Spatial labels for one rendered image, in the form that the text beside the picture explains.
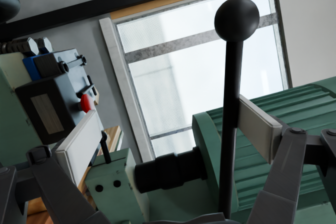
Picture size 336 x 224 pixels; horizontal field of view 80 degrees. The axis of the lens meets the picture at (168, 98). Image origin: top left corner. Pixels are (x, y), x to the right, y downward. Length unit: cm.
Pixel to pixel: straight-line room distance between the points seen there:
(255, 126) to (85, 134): 13
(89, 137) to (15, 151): 17
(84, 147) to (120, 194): 22
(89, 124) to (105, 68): 153
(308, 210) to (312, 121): 16
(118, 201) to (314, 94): 37
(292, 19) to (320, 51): 36
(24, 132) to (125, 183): 17
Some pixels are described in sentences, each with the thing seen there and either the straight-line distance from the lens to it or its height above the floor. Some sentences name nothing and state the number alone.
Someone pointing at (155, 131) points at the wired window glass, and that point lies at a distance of 182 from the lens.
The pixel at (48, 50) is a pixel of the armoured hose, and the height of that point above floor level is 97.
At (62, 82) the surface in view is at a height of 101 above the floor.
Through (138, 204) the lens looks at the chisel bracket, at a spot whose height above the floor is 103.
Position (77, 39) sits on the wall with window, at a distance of 177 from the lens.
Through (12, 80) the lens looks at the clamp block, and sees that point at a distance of 30.
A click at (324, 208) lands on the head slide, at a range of 46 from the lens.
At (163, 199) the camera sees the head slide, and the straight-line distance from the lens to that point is 47.
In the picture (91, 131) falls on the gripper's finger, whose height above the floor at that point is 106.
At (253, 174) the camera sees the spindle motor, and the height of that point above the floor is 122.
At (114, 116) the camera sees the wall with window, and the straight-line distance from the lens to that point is 174.
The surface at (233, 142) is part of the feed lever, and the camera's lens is 20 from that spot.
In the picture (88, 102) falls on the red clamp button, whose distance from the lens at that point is 29.
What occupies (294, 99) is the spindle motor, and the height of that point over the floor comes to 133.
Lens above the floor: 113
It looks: 1 degrees down
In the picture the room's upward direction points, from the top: 75 degrees clockwise
